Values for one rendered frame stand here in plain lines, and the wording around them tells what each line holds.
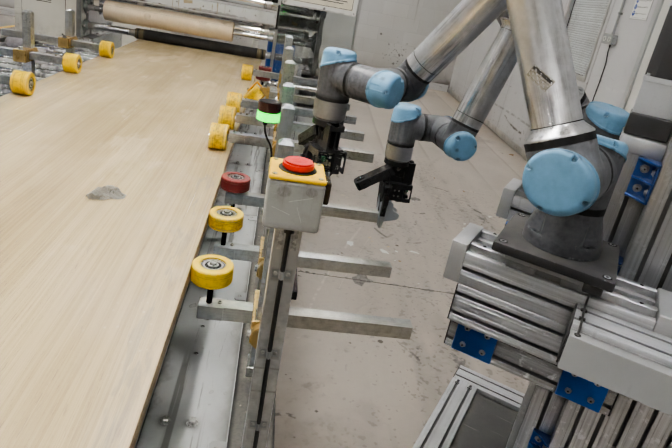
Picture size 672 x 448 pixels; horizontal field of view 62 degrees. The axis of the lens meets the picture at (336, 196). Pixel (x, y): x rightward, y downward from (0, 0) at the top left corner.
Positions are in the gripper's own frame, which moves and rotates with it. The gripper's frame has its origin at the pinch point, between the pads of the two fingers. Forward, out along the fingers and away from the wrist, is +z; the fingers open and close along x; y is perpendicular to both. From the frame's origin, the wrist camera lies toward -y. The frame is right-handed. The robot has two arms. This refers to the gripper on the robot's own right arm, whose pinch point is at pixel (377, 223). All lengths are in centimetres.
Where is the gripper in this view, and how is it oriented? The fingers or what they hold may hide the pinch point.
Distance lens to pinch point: 161.9
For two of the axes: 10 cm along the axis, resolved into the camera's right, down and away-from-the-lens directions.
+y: 9.9, 1.1, 1.3
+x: -0.8, -3.7, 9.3
